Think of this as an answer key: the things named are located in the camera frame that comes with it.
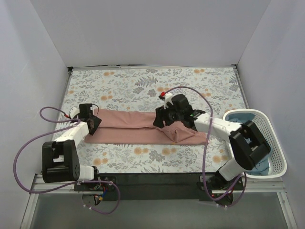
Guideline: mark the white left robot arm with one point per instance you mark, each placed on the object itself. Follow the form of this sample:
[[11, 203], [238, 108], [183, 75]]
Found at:
[[60, 162]]

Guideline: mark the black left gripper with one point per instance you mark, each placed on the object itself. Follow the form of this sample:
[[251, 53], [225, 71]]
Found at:
[[93, 124]]

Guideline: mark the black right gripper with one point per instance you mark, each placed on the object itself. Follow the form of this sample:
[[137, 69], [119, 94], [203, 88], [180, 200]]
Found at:
[[162, 117]]

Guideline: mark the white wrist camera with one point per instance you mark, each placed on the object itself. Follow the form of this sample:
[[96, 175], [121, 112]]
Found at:
[[167, 99], [72, 113]]

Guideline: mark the pink t shirt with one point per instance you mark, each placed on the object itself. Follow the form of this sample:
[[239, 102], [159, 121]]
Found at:
[[122, 127]]

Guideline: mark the floral patterned table mat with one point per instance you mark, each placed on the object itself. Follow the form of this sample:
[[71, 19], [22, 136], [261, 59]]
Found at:
[[137, 89]]

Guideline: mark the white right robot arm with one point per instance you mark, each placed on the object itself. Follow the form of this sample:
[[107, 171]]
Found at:
[[247, 142]]

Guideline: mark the white plastic laundry basket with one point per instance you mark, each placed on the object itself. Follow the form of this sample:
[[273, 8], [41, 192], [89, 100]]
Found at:
[[277, 161]]

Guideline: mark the blue t shirt in basket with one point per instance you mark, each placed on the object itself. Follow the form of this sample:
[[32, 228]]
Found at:
[[262, 168]]

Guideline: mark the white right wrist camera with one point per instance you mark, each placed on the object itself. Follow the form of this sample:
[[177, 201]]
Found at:
[[167, 99]]

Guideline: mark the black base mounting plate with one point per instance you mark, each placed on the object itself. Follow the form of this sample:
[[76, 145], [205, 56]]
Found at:
[[158, 186]]

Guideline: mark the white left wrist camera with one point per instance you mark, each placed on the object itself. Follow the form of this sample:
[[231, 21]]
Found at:
[[72, 113]]

